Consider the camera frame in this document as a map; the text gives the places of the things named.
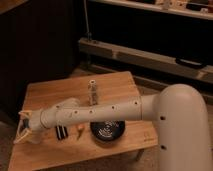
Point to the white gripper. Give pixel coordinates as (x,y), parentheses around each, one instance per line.
(34,124)

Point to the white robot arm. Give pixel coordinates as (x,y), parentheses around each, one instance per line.
(180,110)

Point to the black white striped block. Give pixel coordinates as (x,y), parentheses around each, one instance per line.
(61,132)

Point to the wooden side table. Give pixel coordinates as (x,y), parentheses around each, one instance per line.
(76,148)

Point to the orange carrot toy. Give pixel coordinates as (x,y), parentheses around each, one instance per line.
(80,130)

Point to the black patterned bowl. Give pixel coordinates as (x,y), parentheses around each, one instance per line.
(107,131)

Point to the thin metal pole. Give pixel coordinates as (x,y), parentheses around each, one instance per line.
(88,33)

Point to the long wooden bench shelf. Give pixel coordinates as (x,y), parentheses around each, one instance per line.
(147,59)

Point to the upper wall shelf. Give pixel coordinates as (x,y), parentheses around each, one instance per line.
(157,8)

